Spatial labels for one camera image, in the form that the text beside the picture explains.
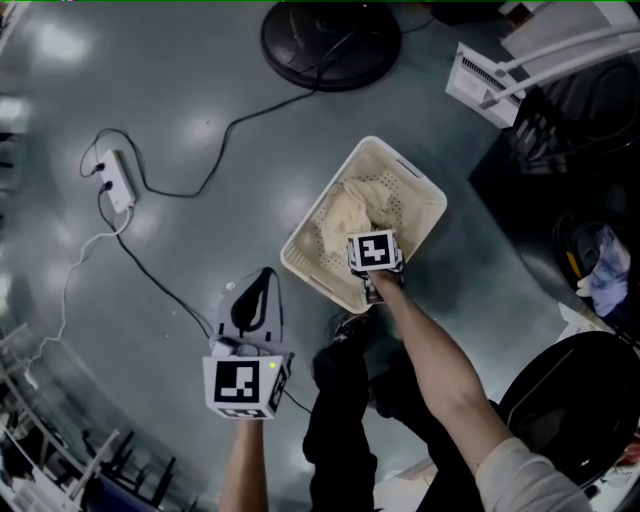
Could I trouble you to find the person's white shirt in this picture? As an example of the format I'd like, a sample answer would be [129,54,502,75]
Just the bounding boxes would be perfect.
[474,437,594,512]

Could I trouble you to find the black washing machine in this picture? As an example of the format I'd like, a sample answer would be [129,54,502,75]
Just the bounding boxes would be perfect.
[468,49,640,351]

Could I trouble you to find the white long-handled cleaning tool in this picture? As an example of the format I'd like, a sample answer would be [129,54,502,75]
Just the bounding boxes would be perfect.
[444,22,640,130]

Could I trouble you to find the lavender clothes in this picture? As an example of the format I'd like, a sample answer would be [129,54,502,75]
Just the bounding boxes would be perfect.
[587,224,632,317]

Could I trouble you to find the black pedestal fan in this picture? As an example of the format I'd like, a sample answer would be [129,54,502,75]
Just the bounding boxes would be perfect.
[259,0,403,93]

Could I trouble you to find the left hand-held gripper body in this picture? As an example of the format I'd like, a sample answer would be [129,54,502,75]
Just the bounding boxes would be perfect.
[202,329,295,421]

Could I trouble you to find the person's left leg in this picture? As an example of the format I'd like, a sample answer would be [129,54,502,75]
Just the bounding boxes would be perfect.
[303,344,379,512]

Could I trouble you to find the black fan power cable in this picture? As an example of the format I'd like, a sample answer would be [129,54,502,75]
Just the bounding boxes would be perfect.
[79,19,361,199]

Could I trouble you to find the person's left forearm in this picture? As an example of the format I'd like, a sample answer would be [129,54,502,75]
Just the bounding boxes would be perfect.
[219,418,279,512]

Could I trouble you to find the white power cable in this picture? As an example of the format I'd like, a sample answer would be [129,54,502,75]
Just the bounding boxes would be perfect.
[22,204,135,381]

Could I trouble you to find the black floor cable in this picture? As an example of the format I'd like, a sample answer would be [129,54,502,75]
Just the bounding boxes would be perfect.
[97,182,314,415]

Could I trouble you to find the cream plastic laundry basket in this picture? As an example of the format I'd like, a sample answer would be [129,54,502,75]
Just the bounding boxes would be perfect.
[279,135,448,315]

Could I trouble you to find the white power strip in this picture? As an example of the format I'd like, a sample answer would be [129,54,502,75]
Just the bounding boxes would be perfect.
[94,148,137,214]

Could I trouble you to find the person's left black shoe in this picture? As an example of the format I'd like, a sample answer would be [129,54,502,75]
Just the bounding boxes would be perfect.
[327,310,375,354]

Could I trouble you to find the person's right forearm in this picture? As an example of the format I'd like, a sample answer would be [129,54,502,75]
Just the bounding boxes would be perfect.
[372,269,516,476]

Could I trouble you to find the person's right leg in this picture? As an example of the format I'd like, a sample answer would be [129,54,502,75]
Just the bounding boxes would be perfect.
[369,349,481,512]

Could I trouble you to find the cream clothes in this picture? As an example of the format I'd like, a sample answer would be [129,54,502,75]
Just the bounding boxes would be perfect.
[319,172,401,261]

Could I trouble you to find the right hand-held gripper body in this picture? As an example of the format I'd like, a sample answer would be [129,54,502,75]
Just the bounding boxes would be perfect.
[346,229,405,305]

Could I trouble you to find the black chair frames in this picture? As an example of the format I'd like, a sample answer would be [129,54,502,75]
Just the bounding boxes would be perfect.
[74,429,179,509]

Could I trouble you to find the person's leg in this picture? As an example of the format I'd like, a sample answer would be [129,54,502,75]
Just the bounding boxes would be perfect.
[369,349,481,512]
[303,344,379,512]

